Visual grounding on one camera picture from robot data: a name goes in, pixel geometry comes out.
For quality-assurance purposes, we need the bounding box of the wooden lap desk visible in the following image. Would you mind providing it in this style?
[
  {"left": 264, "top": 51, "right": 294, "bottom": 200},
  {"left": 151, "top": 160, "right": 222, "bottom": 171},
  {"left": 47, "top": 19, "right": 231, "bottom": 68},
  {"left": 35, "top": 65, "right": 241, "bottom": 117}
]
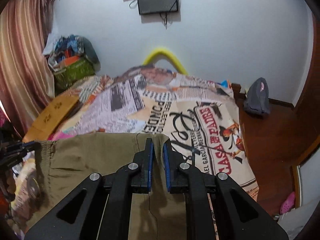
[{"left": 22, "top": 95, "right": 79, "bottom": 142}]

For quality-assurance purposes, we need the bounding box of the pink folded garment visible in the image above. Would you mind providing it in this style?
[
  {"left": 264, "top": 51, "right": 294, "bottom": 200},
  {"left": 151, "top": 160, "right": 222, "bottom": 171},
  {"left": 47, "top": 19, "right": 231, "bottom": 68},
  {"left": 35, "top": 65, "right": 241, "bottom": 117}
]
[{"left": 47, "top": 131, "right": 75, "bottom": 141}]

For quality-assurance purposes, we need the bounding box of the pink slipper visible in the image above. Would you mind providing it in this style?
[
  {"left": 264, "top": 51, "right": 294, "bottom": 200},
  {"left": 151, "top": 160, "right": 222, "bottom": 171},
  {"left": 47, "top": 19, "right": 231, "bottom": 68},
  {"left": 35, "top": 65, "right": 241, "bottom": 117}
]
[{"left": 279, "top": 192, "right": 296, "bottom": 215}]

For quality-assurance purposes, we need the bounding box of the newspaper print bedspread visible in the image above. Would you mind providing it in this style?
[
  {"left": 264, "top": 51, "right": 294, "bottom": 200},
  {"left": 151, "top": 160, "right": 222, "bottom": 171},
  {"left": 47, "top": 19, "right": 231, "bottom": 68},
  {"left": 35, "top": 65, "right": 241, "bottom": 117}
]
[{"left": 11, "top": 64, "right": 259, "bottom": 237}]

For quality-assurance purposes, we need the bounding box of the pile of clothes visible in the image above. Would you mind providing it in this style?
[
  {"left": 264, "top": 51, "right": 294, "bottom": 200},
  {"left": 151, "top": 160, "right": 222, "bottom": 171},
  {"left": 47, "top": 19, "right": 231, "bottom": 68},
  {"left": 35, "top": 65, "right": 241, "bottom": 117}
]
[{"left": 42, "top": 33, "right": 100, "bottom": 73}]

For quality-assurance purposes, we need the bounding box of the grey backpack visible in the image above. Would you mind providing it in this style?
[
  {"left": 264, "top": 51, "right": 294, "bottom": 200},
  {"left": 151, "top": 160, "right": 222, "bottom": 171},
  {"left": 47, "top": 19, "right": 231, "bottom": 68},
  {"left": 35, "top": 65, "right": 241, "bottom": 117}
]
[{"left": 244, "top": 77, "right": 270, "bottom": 116}]

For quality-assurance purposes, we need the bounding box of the pink striped curtain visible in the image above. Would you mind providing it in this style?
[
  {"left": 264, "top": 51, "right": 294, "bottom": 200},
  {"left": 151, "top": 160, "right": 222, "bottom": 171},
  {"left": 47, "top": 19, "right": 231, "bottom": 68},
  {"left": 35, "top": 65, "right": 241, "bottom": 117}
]
[{"left": 1, "top": 0, "right": 55, "bottom": 137}]

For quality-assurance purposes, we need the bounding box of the yellow foam tube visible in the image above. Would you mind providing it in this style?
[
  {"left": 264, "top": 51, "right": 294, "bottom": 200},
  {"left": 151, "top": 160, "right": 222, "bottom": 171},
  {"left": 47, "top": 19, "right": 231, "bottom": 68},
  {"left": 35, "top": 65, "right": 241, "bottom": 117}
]
[{"left": 143, "top": 47, "right": 188, "bottom": 75}]

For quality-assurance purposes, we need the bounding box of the small black wall monitor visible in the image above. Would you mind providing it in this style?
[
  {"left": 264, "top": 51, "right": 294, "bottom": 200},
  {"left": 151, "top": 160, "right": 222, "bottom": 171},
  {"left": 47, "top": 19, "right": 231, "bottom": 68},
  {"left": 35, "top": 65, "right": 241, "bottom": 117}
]
[{"left": 137, "top": 0, "right": 179, "bottom": 15}]

